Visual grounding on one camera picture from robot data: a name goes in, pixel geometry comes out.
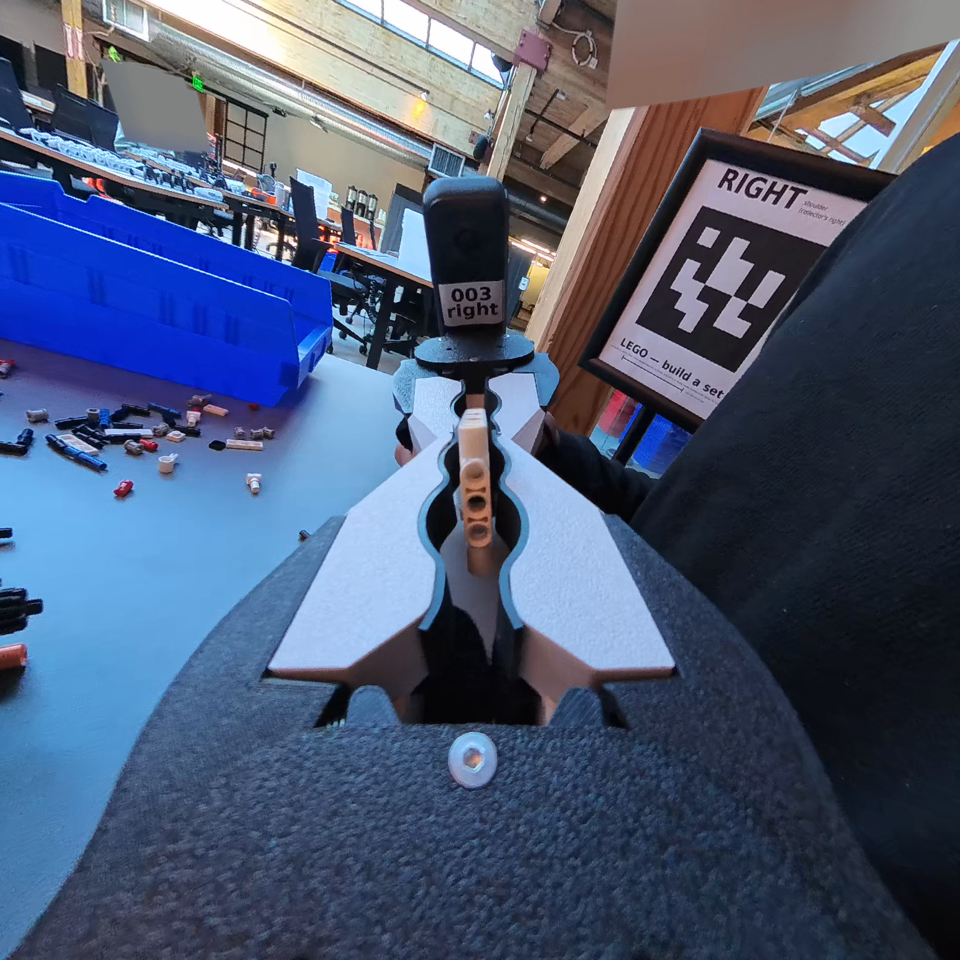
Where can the stack of coloured storage bins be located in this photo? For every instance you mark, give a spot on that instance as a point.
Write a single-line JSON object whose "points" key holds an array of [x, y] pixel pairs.
{"points": [[660, 442]]}

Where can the pile of small lego pieces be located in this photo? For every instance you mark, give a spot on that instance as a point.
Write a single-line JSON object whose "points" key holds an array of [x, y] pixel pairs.
{"points": [[112, 439]]}

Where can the blue plastic bin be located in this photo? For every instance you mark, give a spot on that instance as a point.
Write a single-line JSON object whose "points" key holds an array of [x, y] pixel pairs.
{"points": [[150, 300]]}

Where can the white lego vehicle model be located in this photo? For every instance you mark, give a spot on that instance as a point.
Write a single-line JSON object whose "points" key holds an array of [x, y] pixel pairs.
{"points": [[15, 607]]}

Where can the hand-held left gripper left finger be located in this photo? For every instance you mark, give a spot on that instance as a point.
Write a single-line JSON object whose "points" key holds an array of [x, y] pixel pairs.
{"points": [[360, 592]]}

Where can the long background work table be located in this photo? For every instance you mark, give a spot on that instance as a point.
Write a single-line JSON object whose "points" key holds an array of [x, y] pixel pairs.
{"points": [[112, 176]]}

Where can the white-topped background table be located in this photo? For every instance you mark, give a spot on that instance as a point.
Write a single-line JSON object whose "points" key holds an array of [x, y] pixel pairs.
{"points": [[375, 259]]}

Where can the black office chair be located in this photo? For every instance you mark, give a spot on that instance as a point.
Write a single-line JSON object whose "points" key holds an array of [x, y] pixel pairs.
{"points": [[311, 217]]}

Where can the person's right hand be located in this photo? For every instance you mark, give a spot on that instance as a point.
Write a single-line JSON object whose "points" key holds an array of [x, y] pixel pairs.
{"points": [[552, 433]]}

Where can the person's right forearm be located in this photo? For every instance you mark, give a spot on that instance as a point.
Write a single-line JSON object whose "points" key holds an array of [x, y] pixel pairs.
{"points": [[600, 480]]}

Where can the wooden post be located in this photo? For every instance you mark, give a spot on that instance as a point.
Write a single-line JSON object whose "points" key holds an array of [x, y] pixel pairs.
{"points": [[600, 262]]}

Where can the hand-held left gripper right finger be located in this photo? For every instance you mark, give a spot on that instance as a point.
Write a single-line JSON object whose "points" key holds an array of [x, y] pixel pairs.
{"points": [[585, 592]]}

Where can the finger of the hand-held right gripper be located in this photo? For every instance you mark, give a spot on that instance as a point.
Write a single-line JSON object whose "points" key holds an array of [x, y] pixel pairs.
{"points": [[521, 409], [433, 409]]}

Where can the white lego frame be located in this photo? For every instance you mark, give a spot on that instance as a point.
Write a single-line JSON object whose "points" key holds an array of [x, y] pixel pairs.
{"points": [[476, 487]]}

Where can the wall air conditioner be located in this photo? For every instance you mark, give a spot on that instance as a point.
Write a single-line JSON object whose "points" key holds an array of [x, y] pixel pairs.
{"points": [[448, 160]]}

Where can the white background board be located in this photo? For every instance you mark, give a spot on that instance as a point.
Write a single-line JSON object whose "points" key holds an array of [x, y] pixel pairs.
{"points": [[412, 244]]}

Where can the framed black-white marker sign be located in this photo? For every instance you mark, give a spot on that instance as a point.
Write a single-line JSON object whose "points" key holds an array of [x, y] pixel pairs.
{"points": [[735, 285]]}

